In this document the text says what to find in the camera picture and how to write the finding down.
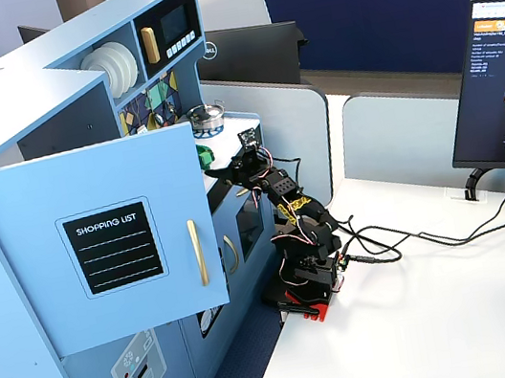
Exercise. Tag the grey desk divider panel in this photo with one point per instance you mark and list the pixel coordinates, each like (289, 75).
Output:
(394, 136)
(296, 133)

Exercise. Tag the steel slotted spatula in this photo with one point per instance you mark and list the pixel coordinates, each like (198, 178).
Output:
(170, 109)

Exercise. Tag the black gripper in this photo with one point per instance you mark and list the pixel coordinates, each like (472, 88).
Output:
(236, 172)

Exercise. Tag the steel skimmer spoon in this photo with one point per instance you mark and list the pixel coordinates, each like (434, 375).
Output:
(157, 120)

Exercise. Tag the steel toy pot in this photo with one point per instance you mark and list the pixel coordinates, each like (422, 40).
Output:
(205, 115)

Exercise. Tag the black toy microwave door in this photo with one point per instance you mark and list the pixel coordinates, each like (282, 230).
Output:
(174, 22)

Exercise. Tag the blue shopping list cabinet door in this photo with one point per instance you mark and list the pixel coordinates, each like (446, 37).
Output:
(101, 185)

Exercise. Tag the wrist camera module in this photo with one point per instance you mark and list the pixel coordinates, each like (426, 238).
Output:
(249, 140)

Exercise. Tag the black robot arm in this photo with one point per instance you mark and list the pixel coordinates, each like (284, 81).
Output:
(310, 232)

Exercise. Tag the white plate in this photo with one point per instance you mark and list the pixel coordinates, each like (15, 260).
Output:
(133, 62)
(121, 52)
(93, 63)
(111, 52)

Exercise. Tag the motor controller board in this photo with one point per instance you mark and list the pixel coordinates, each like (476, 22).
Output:
(341, 267)

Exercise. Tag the red arm base clamp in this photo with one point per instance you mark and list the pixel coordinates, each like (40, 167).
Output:
(319, 312)

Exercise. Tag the black Dell monitor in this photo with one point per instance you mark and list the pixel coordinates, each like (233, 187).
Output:
(249, 53)

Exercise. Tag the monitor with lit screen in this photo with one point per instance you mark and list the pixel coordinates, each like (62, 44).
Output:
(493, 61)

